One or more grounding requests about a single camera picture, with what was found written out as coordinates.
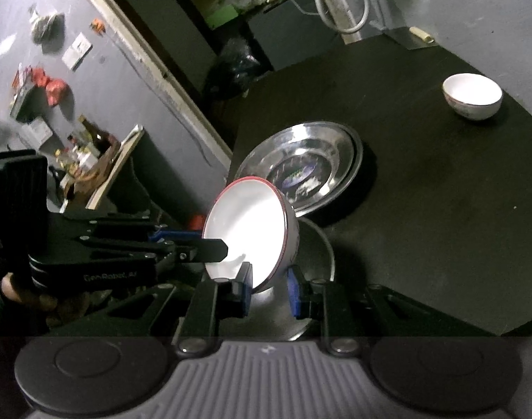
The wooden side table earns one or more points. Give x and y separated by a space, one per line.
117 166

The grey plastic bag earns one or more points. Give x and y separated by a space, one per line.
45 26

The large steel plate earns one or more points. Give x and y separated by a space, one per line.
358 157

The red plastic bag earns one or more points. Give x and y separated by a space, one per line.
38 76
56 89

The dark glass bottle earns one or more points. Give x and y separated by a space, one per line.
97 137

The person's left hand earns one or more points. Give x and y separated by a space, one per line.
52 303

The green box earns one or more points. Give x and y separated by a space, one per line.
222 13

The steel bowl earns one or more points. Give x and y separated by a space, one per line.
322 257

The dark cabinet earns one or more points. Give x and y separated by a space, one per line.
292 30

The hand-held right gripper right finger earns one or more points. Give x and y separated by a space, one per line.
294 292

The white carton box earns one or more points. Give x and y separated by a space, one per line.
38 133

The bottles on side shelf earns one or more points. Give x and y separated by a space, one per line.
95 166

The white wall switch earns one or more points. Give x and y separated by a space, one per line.
76 51

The small red object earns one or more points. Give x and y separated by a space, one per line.
198 220

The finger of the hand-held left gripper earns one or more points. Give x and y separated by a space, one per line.
161 232
209 249

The black plastic bag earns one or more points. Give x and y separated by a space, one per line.
235 65

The cream door frame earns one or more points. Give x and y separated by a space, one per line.
161 70

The white ceramic bowl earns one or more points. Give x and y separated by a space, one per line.
472 96
248 231

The cream paper roll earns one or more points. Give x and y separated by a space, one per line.
422 35

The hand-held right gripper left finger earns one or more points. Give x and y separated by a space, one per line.
248 288

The grey metal sheet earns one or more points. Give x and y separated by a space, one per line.
401 39

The orange plug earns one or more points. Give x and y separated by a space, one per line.
97 26

